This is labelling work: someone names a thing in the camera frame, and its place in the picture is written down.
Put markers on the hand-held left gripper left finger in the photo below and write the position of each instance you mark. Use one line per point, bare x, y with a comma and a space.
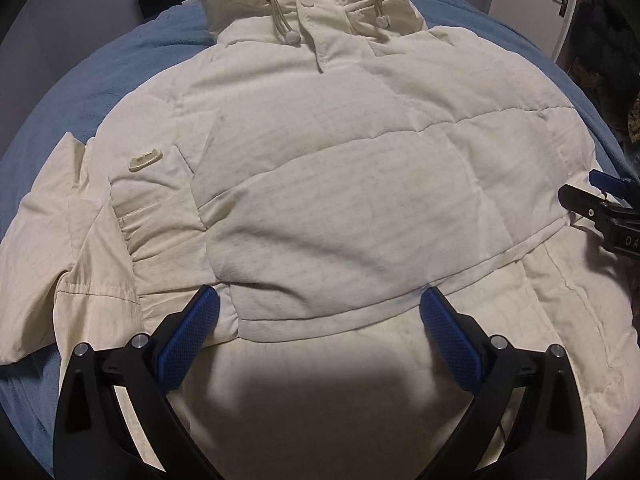
187, 342

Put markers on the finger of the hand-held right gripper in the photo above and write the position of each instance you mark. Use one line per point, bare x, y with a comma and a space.
607, 180
582, 199

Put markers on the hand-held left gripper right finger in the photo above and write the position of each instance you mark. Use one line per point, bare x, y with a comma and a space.
450, 342

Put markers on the cream padded hooded jacket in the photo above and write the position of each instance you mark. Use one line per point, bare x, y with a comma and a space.
325, 185

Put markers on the dark hanging clothes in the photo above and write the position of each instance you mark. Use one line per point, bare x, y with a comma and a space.
610, 35

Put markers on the white door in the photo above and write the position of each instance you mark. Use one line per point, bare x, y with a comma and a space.
525, 0

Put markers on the blue fleece blanket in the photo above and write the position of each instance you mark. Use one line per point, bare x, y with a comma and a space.
100, 70

